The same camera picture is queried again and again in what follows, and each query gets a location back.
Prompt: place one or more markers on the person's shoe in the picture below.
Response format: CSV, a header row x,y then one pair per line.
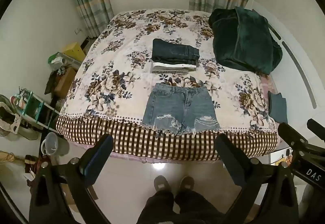
x,y
187,183
161,183

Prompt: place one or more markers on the dark green plush blanket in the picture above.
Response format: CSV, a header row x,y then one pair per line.
x,y
241,41

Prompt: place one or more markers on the folded dark blue jeans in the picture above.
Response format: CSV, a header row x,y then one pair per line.
x,y
174,51

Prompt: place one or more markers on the teal shelf rack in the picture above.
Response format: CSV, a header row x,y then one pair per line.
x,y
34,108

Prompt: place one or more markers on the person's right shoe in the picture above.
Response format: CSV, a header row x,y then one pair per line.
x,y
187,183

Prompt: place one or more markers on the white floor fan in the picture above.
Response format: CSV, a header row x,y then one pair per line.
x,y
9,116

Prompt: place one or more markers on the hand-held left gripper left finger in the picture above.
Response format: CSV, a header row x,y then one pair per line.
x,y
99,155

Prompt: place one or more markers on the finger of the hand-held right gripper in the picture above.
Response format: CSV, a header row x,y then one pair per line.
x,y
316,126
292,135

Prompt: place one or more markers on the brown cardboard box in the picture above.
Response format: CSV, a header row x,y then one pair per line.
x,y
64,82

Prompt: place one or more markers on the green and white bag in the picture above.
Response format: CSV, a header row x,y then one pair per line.
x,y
57,59

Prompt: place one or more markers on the yellow box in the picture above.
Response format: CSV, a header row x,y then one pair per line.
x,y
75,51

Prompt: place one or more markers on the grey plastic bucket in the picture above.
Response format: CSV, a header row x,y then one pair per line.
x,y
53,144

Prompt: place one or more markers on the folded white pants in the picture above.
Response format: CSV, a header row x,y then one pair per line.
x,y
172,67

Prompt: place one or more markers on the person's left shoe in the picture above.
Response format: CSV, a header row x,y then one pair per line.
x,y
161,183

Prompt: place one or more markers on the light blue ripped denim shorts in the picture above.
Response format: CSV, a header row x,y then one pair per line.
x,y
179,109

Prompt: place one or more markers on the white wall socket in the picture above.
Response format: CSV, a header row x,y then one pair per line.
x,y
78,31

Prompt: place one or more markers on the folded grey-blue pants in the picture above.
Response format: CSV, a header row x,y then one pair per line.
x,y
278,107

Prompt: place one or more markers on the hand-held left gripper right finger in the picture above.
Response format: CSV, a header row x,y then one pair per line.
x,y
228,158

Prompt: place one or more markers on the bed with floral checked sheet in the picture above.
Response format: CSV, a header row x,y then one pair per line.
x,y
121,81

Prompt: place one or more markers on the person's dark trouser legs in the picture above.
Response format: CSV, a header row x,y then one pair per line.
x,y
177,207

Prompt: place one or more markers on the white curved headboard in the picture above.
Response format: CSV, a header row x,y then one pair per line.
x,y
294,53

